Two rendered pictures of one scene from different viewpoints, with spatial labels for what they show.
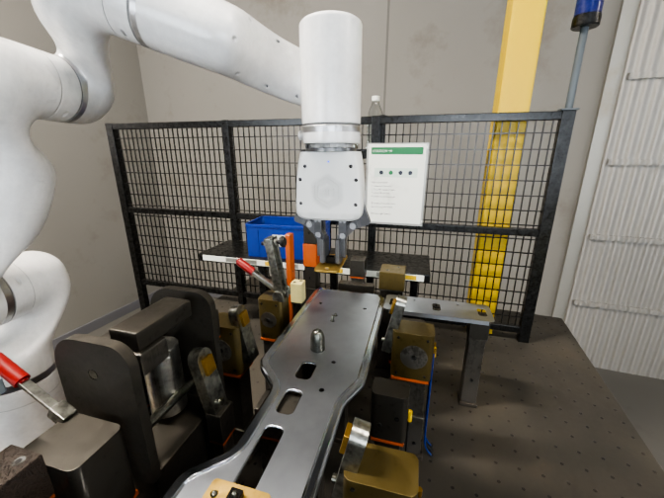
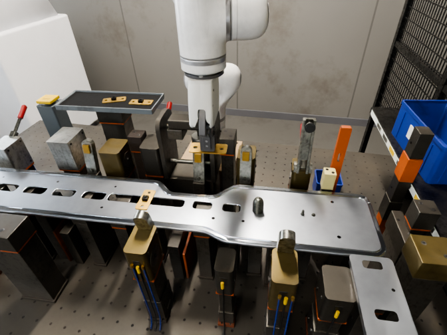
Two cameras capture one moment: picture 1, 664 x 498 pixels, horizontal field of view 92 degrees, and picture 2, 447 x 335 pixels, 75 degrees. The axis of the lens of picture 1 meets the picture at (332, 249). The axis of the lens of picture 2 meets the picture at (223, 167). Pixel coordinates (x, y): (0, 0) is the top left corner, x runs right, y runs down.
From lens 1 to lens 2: 0.75 m
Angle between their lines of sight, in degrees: 75
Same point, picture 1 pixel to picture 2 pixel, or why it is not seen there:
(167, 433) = (189, 172)
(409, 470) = (136, 249)
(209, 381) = (196, 165)
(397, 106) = not seen: outside the picture
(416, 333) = (274, 266)
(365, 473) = (137, 231)
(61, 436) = (153, 139)
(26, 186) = not seen: hidden behind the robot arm
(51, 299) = (223, 91)
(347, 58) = (177, 8)
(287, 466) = (159, 212)
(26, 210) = not seen: hidden behind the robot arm
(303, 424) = (185, 214)
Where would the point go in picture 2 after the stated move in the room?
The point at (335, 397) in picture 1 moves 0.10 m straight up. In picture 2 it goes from (207, 225) to (204, 199)
